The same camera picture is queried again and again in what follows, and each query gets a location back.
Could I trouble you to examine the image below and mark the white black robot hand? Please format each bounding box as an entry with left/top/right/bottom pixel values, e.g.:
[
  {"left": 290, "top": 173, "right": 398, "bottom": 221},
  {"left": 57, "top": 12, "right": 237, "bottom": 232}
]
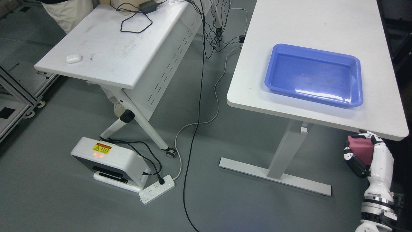
[{"left": 343, "top": 130, "right": 394, "bottom": 201}]

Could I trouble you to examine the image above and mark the pink foam block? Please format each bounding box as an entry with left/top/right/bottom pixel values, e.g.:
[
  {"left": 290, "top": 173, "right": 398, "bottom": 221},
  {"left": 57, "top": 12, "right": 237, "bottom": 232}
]
[{"left": 348, "top": 135, "right": 374, "bottom": 166}]

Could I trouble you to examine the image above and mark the blue plastic tray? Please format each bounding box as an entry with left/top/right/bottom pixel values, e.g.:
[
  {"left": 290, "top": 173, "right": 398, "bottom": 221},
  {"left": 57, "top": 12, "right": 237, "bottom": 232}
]
[{"left": 264, "top": 43, "right": 363, "bottom": 108}]

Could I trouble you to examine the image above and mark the white desk with leg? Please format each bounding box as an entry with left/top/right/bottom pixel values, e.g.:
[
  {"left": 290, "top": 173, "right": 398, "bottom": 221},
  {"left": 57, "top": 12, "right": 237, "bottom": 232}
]
[{"left": 219, "top": 0, "right": 409, "bottom": 196}]

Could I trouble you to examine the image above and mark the white power strip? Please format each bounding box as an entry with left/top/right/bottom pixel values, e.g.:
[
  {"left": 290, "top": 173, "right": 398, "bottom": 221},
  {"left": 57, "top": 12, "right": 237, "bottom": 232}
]
[{"left": 139, "top": 175, "right": 175, "bottom": 205}]

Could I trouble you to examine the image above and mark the white charger device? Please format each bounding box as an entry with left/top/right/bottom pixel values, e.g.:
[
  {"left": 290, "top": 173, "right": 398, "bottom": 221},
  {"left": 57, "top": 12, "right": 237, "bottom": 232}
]
[{"left": 70, "top": 137, "right": 151, "bottom": 193}]

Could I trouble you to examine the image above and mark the white folding table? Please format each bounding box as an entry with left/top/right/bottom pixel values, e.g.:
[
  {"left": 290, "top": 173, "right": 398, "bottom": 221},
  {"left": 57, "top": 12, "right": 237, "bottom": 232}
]
[{"left": 34, "top": 0, "right": 226, "bottom": 158}]

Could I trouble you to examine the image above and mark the black power adapter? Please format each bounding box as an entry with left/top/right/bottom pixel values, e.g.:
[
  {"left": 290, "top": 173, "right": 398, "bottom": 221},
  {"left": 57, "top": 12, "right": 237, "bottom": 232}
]
[{"left": 138, "top": 0, "right": 158, "bottom": 14}]

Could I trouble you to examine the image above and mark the white earbuds case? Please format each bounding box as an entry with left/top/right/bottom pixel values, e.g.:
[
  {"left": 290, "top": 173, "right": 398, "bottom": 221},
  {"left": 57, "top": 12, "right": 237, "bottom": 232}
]
[{"left": 66, "top": 54, "right": 82, "bottom": 64}]

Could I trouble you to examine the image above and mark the person in beige trousers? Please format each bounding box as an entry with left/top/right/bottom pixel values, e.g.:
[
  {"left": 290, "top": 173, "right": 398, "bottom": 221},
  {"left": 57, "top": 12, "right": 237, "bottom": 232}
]
[{"left": 40, "top": 0, "right": 126, "bottom": 117}]

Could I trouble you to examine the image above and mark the long black cable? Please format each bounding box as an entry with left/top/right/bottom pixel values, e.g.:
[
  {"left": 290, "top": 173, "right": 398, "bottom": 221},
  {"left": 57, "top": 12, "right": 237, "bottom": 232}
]
[{"left": 183, "top": 0, "right": 232, "bottom": 232}]

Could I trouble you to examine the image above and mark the white power cable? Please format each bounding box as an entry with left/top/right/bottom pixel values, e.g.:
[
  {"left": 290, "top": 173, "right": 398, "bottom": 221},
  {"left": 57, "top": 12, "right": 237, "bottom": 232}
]
[{"left": 172, "top": 8, "right": 248, "bottom": 181}]

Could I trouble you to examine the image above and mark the aluminium frame rack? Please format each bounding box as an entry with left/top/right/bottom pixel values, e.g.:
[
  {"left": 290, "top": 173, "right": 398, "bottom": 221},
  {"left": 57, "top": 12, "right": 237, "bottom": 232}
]
[{"left": 0, "top": 63, "right": 59, "bottom": 141}]

